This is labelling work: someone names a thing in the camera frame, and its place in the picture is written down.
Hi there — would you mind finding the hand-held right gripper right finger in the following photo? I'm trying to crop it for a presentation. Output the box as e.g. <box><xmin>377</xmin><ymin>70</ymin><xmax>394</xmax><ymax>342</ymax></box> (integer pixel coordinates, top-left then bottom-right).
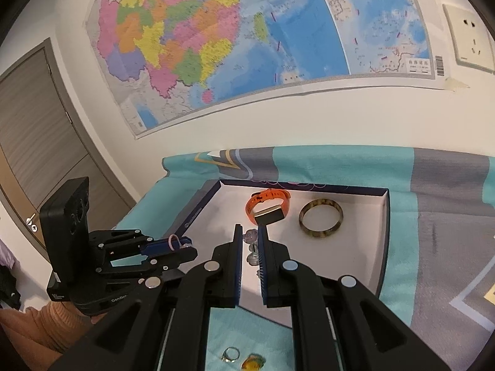
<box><xmin>257</xmin><ymin>224</ymin><xmax>451</xmax><ymax>371</ymax></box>

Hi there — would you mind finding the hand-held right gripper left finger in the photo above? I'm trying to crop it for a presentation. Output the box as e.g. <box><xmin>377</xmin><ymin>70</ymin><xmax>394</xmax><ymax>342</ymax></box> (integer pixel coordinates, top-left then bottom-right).
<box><xmin>50</xmin><ymin>223</ymin><xmax>244</xmax><ymax>371</ymax></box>

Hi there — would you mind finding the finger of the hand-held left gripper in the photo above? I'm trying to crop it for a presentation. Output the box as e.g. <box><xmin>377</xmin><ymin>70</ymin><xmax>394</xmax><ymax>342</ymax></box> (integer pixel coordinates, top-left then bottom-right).
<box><xmin>96</xmin><ymin>247</ymin><xmax>199</xmax><ymax>278</ymax></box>
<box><xmin>90</xmin><ymin>229</ymin><xmax>193</xmax><ymax>258</ymax></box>

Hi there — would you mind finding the pink flower hairpin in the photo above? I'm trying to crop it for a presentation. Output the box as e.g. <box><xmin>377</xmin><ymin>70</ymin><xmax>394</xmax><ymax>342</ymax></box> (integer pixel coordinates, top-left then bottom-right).
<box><xmin>243</xmin><ymin>229</ymin><xmax>260</xmax><ymax>267</ymax></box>

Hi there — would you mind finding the white jewelry box tray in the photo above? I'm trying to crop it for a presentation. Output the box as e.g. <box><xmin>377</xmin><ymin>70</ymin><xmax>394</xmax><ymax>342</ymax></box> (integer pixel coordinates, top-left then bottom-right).
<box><xmin>179</xmin><ymin>179</ymin><xmax>389</xmax><ymax>329</ymax></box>

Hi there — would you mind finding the amber pendant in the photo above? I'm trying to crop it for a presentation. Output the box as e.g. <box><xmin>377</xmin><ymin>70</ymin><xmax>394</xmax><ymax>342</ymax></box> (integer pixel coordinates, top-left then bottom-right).
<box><xmin>240</xmin><ymin>353</ymin><xmax>265</xmax><ymax>371</ymax></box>

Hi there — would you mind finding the person's left forearm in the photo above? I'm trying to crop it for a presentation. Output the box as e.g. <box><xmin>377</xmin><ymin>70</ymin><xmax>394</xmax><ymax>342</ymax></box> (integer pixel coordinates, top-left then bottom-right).
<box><xmin>0</xmin><ymin>299</ymin><xmax>97</xmax><ymax>371</ymax></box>

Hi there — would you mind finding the purple cloth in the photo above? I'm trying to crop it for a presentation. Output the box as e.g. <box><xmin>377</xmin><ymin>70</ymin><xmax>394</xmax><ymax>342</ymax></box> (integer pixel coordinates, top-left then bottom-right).
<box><xmin>0</xmin><ymin>240</ymin><xmax>18</xmax><ymax>269</ymax></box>

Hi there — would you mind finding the orange smartwatch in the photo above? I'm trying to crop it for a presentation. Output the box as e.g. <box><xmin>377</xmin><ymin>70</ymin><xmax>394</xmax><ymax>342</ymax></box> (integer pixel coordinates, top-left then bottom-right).
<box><xmin>246</xmin><ymin>189</ymin><xmax>291</xmax><ymax>227</ymax></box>

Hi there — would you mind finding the dark clothing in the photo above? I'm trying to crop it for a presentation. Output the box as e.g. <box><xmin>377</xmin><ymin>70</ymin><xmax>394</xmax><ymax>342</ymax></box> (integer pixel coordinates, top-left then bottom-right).
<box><xmin>0</xmin><ymin>265</ymin><xmax>22</xmax><ymax>310</ymax></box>

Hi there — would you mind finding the tortoiseshell bangle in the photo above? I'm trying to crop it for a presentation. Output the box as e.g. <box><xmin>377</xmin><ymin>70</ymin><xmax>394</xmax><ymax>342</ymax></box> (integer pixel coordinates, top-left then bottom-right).
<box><xmin>299</xmin><ymin>199</ymin><xmax>344</xmax><ymax>241</ymax></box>

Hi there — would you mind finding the grey brown door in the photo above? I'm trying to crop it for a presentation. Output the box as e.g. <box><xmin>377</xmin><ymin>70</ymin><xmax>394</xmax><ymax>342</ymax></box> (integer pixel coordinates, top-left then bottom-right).
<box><xmin>0</xmin><ymin>39</ymin><xmax>136</xmax><ymax>248</ymax></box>

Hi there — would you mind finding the teal grey printed blanket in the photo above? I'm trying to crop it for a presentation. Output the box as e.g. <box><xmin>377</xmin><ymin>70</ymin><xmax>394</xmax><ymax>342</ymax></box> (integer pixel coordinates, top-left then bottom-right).
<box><xmin>116</xmin><ymin>145</ymin><xmax>495</xmax><ymax>371</ymax></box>

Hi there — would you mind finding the yellowed tape piece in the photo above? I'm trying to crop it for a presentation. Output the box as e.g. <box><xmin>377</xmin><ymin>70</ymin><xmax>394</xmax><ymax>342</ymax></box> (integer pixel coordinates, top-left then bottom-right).
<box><xmin>445</xmin><ymin>77</ymin><xmax>470</xmax><ymax>92</ymax></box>

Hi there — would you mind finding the colourful wall map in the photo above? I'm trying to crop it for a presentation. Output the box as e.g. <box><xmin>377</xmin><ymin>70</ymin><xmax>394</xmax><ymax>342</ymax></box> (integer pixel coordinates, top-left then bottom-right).
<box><xmin>84</xmin><ymin>0</ymin><xmax>437</xmax><ymax>140</ymax></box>

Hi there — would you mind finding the white wall socket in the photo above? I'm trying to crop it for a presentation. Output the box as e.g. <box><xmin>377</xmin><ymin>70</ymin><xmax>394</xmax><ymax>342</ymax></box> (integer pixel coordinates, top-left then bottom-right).
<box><xmin>442</xmin><ymin>4</ymin><xmax>495</xmax><ymax>74</ymax></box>

